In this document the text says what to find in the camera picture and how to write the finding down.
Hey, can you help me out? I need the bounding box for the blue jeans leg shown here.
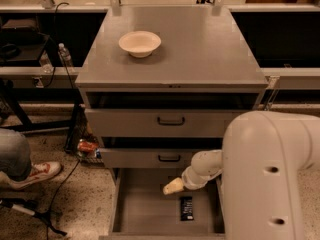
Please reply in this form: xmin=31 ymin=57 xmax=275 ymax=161
xmin=0 ymin=128 xmax=31 ymax=182

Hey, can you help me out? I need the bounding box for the white bowl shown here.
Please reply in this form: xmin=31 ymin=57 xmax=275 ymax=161
xmin=118 ymin=31 xmax=161 ymax=58

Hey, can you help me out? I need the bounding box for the grey bottom drawer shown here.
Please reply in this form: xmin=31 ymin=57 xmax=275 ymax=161
xmin=99 ymin=168 xmax=225 ymax=240

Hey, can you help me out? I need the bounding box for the wire basket on floor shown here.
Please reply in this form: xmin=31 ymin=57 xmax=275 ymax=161
xmin=66 ymin=107 xmax=103 ymax=166

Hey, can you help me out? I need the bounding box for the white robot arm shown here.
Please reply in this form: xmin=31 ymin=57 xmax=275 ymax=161
xmin=163 ymin=111 xmax=320 ymax=240

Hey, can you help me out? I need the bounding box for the black tripod stand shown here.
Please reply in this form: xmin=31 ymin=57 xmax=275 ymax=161
xmin=0 ymin=198 xmax=67 ymax=236

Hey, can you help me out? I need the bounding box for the black side table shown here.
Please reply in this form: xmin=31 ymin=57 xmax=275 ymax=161
xmin=1 ymin=17 xmax=80 ymax=132

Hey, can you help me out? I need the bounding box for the grey drawer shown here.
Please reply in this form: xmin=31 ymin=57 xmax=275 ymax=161
xmin=85 ymin=92 xmax=257 ymax=138
xmin=100 ymin=137 xmax=222 ymax=168
xmin=99 ymin=168 xmax=225 ymax=240

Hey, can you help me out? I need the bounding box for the clear water bottle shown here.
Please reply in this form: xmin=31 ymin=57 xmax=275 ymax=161
xmin=58 ymin=43 xmax=73 ymax=68
xmin=39 ymin=51 xmax=53 ymax=74

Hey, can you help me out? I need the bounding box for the black power cable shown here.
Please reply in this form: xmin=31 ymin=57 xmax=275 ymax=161
xmin=45 ymin=1 xmax=82 ymax=240

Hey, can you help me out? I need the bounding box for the dark blue rxbar wrapper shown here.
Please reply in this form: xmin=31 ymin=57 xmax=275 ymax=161
xmin=180 ymin=196 xmax=194 ymax=221

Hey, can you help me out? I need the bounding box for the grey middle drawer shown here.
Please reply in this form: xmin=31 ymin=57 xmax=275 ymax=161
xmin=100 ymin=137 xmax=222 ymax=168

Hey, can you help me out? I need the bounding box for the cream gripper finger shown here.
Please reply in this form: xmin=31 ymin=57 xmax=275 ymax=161
xmin=163 ymin=177 xmax=184 ymax=195

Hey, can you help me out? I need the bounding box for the grey top drawer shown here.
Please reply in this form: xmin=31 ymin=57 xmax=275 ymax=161
xmin=85 ymin=92 xmax=257 ymax=138

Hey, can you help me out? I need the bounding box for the white and red sneaker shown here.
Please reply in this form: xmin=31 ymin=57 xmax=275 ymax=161
xmin=9 ymin=161 xmax=62 ymax=190

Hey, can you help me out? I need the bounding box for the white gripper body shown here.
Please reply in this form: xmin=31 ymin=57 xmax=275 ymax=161
xmin=182 ymin=166 xmax=210 ymax=190

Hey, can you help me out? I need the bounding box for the grey drawer cabinet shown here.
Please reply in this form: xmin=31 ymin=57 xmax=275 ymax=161
xmin=74 ymin=5 xmax=269 ymax=240

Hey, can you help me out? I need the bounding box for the orange snack bag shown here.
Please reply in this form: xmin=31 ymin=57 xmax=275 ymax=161
xmin=77 ymin=141 xmax=98 ymax=153

